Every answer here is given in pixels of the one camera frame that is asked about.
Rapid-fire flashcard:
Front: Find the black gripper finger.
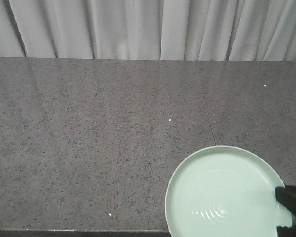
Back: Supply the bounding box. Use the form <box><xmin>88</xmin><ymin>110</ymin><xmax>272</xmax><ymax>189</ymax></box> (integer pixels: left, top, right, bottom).
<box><xmin>274</xmin><ymin>185</ymin><xmax>296</xmax><ymax>237</ymax></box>

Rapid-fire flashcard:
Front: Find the mint green round plate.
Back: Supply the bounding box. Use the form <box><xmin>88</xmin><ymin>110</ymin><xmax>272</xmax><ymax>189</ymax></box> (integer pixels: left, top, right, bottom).
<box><xmin>165</xmin><ymin>146</ymin><xmax>293</xmax><ymax>237</ymax></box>

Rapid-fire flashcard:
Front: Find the white pleated curtain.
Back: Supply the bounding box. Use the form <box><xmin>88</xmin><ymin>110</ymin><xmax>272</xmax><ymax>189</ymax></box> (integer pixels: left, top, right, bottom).
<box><xmin>0</xmin><ymin>0</ymin><xmax>296</xmax><ymax>61</ymax></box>

